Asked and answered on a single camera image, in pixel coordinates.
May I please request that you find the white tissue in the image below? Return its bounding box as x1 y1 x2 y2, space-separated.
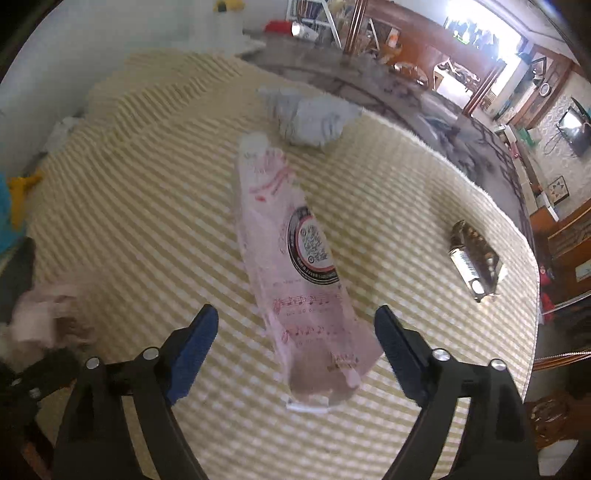
9 272 100 357

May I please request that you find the red-capped jar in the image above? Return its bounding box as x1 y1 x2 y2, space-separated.
265 19 321 42

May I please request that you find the dark cloth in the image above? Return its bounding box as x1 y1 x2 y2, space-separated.
0 237 38 324

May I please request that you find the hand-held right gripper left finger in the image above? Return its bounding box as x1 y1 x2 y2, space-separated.
53 304 220 480

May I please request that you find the white bookshelf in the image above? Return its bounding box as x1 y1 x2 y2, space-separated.
286 0 352 42

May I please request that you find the cream woven mat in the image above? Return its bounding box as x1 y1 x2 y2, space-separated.
23 51 542 480

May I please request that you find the yellow cloth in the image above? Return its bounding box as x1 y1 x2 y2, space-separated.
7 170 44 232

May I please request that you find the small framed picture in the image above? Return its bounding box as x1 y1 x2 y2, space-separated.
547 176 571 206

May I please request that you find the grey crumpled tissue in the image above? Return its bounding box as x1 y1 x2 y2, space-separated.
257 85 363 151

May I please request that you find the pink plastic wrapper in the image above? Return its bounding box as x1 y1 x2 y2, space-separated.
233 131 384 412

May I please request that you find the wooden cabinet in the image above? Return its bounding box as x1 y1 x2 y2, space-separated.
529 198 591 310

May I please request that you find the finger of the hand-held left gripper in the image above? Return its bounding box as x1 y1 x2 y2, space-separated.
0 348 81 409

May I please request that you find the bright window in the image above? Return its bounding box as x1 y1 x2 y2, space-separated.
443 0 529 61

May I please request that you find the wall-mounted television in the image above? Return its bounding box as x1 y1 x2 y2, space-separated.
556 99 591 158

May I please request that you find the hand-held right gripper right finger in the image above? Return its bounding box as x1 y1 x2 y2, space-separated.
373 305 542 480

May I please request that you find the white plastic bag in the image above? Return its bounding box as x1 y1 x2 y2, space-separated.
182 9 266 58

